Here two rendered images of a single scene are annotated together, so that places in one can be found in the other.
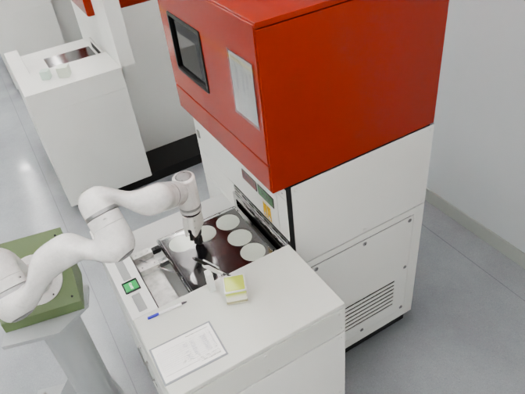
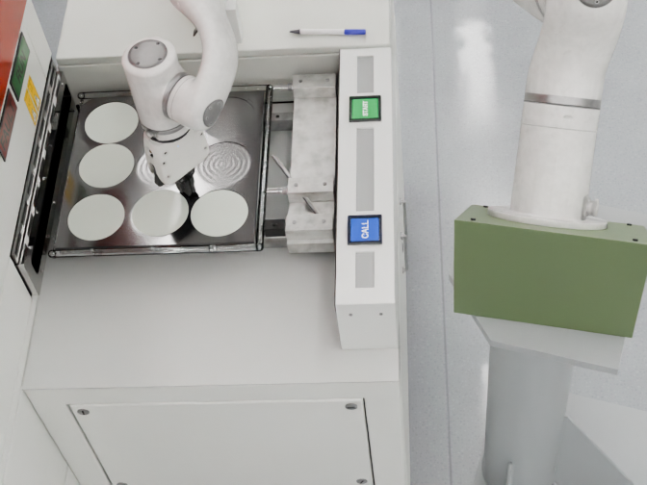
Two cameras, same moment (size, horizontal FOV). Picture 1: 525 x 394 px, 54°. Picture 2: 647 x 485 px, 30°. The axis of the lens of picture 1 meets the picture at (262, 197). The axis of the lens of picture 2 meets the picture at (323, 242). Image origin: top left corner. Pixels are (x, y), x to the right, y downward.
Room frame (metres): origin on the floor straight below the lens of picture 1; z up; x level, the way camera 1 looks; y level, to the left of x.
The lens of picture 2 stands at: (2.51, 1.20, 2.54)
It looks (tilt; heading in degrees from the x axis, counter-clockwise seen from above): 54 degrees down; 214
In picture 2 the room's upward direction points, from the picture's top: 8 degrees counter-clockwise
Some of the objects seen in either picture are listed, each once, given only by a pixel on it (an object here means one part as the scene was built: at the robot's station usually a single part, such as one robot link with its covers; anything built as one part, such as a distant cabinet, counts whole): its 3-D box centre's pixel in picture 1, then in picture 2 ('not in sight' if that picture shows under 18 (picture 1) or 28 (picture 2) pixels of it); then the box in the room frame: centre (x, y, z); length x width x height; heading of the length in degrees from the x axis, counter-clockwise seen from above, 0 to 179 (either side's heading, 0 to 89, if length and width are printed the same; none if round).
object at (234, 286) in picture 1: (235, 289); not in sight; (1.17, 0.13, 1.00); 0.07 x 0.07 x 0.07; 4
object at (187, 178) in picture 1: (184, 190); (158, 84); (1.53, 0.28, 1.18); 0.09 x 0.08 x 0.13; 83
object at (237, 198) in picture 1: (259, 225); (47, 178); (1.60, 0.03, 0.89); 0.44 x 0.02 x 0.10; 26
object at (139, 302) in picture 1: (125, 278); (367, 191); (1.40, 0.56, 0.89); 0.55 x 0.09 x 0.14; 26
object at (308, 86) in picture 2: not in sight; (314, 85); (1.22, 0.37, 0.89); 0.08 x 0.03 x 0.03; 116
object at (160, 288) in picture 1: (158, 284); (314, 165); (1.37, 0.44, 0.87); 0.36 x 0.08 x 0.03; 26
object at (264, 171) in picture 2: (174, 267); (265, 164); (1.42, 0.37, 0.90); 0.38 x 0.01 x 0.01; 26
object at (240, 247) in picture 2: (197, 223); (155, 250); (1.66, 0.29, 0.90); 0.37 x 0.01 x 0.01; 116
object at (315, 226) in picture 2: (142, 256); (309, 226); (1.51, 0.51, 0.89); 0.08 x 0.03 x 0.03; 116
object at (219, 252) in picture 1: (216, 248); (164, 166); (1.50, 0.21, 0.90); 0.34 x 0.34 x 0.01; 26
